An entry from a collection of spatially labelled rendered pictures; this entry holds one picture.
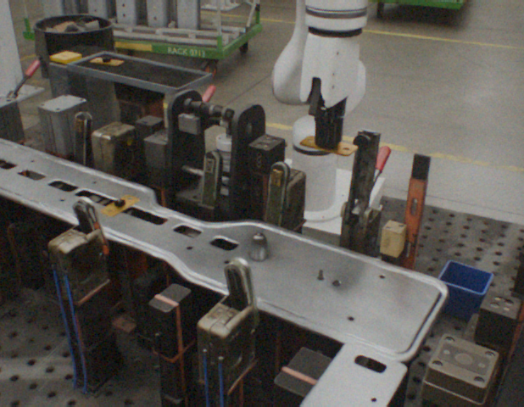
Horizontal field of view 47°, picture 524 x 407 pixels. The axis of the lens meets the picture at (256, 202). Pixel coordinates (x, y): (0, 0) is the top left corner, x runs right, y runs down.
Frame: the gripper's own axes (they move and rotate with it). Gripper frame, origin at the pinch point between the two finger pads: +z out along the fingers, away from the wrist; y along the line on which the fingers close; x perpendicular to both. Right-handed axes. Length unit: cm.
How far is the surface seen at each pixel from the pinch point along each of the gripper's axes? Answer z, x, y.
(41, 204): 28, -61, 8
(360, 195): 17.8, 0.5, -14.5
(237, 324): 23.5, -2.9, 21.2
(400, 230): 21.0, 9.4, -11.9
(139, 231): 27.4, -36.6, 5.1
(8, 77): 110, -360, -202
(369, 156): 10.1, 1.1, -15.1
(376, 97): 128, -124, -353
